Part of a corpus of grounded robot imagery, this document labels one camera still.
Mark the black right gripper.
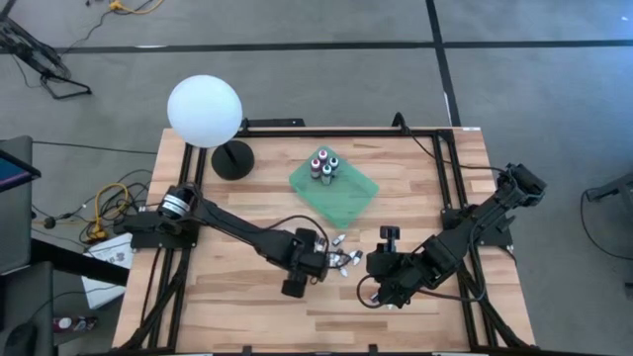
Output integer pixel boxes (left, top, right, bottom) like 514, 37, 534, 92
368, 225, 431, 307

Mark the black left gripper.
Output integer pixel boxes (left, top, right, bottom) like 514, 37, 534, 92
281, 226, 351, 300

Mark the green translucent plastic tray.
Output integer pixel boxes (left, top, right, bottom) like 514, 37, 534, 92
288, 144, 381, 230

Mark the black bar device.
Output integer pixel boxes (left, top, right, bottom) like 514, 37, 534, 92
243, 117, 307, 130

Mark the white globe lamp black base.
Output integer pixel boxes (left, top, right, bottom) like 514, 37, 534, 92
166, 73, 256, 182

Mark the white cardboard box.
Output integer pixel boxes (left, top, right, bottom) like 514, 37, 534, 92
80, 231, 136, 311

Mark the gray metal stand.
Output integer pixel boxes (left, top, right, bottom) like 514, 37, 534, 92
586, 171, 633, 219

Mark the black floor beam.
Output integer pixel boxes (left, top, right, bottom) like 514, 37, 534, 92
29, 236, 132, 288

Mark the red white floor object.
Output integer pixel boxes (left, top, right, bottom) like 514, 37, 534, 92
52, 315, 99, 333

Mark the gray desk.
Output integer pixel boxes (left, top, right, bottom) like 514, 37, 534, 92
0, 135, 35, 275

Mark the laptop screen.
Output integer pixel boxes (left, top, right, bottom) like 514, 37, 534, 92
0, 147, 43, 194

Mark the black tripod stand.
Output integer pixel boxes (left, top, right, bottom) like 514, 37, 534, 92
0, 13, 94, 101

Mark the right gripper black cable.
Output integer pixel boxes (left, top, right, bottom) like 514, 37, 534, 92
356, 275, 382, 309

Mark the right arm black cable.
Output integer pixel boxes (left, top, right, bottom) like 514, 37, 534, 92
393, 112, 510, 174

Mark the black aluminium table frame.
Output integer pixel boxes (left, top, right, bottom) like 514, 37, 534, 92
114, 127, 538, 355

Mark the black floor cable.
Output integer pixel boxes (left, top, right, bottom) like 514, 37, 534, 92
32, 139, 159, 156
62, 0, 123, 53
579, 186, 633, 262

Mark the yellow coiled cable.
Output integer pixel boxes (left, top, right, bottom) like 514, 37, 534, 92
87, 182, 131, 244

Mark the yellow floor cable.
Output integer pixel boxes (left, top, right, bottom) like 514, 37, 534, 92
107, 0, 166, 16

